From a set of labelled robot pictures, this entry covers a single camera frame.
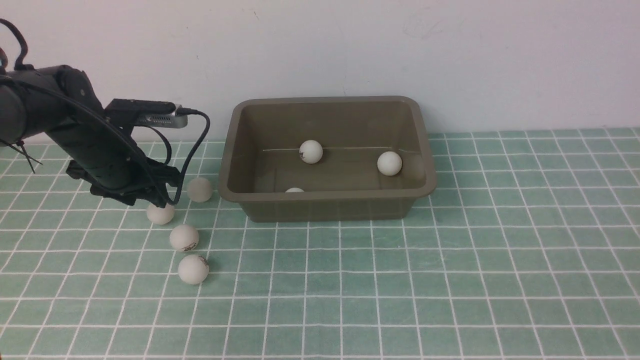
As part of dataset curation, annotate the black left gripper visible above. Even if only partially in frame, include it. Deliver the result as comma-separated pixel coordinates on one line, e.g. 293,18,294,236
66,160,182,208

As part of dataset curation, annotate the white ping-pong ball bin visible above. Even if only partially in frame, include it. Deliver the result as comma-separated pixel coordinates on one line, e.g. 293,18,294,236
187,177,214,203

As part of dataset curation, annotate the white ping-pong ball red logo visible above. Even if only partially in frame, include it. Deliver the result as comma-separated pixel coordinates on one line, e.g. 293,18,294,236
169,223,200,252

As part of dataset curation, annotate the white ping-pong ball plain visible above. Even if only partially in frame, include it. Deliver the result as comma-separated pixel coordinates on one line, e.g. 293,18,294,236
177,254,210,285

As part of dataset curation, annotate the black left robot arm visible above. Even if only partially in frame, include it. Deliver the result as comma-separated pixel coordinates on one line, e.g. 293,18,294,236
0,19,186,208

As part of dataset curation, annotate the olive green plastic bin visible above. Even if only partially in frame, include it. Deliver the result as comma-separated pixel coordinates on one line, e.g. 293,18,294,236
217,95,437,223

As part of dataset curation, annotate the green checkered tablecloth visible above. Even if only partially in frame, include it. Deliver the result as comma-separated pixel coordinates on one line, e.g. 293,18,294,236
0,128,640,360

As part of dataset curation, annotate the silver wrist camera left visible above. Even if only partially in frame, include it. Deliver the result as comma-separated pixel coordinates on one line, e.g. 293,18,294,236
103,98,188,129

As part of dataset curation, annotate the black camera cable left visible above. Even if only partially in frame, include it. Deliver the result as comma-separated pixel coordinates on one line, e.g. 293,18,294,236
145,107,211,206

